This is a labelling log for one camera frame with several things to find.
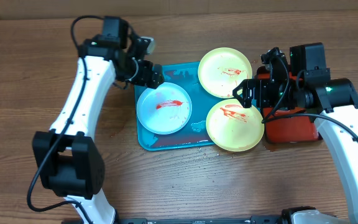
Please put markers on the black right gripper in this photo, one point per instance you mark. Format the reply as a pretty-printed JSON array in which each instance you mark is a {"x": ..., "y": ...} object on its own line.
[{"x": 260, "y": 84}]

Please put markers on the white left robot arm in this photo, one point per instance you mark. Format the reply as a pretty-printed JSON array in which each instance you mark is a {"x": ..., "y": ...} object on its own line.
[{"x": 68, "y": 161}]

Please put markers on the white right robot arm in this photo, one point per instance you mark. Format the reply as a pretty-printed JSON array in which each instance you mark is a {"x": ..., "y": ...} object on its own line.
[{"x": 301, "y": 86}]

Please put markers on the red black-rimmed tray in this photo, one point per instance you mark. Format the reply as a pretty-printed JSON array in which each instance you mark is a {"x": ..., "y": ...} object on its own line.
[{"x": 297, "y": 129}]

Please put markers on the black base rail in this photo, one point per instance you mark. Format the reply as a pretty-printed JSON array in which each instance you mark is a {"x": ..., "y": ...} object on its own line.
[{"x": 256, "y": 219}]

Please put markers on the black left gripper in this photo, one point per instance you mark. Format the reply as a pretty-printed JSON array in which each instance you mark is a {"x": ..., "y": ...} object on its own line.
[{"x": 143, "y": 80}]

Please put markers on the light blue plate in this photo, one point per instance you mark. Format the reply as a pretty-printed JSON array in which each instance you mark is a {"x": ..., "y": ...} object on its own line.
[{"x": 164, "y": 110}]

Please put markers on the yellow plate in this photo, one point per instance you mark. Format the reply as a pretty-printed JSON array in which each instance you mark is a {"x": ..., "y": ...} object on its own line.
[
  {"x": 222, "y": 69},
  {"x": 234, "y": 128}
]

